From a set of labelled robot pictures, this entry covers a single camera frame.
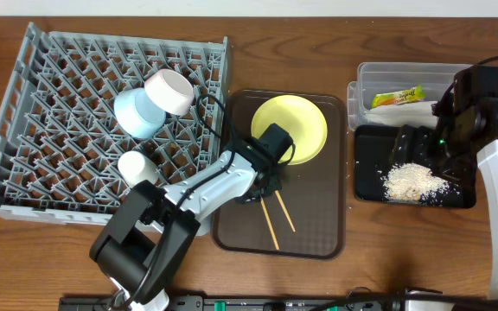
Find wooden chopstick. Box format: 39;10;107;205
260;198;280;251
275;190;296;232

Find rice food scraps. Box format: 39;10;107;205
381;163;451;203

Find yellow round plate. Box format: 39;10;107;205
251;95;328;165

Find green orange snack wrapper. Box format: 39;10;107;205
371;85;426;109

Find white pink small bowl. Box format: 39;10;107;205
144;69;195;116

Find white paper cup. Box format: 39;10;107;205
118;150;158;187

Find light blue bowl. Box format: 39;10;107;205
114;88;166;139

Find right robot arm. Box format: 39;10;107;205
391;98;498;299

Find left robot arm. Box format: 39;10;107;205
89;124;295;310

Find black waste tray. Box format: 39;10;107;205
354;125;476;209

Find clear plastic waste bin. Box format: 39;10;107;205
347;62;470;131

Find grey plastic dishwasher rack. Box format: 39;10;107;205
0;25;232;225

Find dark brown serving tray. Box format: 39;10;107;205
211;94;347;260

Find right black cable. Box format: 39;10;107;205
432;52;498;109

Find black cable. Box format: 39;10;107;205
432;52;498;109
195;93;233;150

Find left black cable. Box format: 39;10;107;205
195;93;233;150

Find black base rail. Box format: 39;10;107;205
57;295;498;311

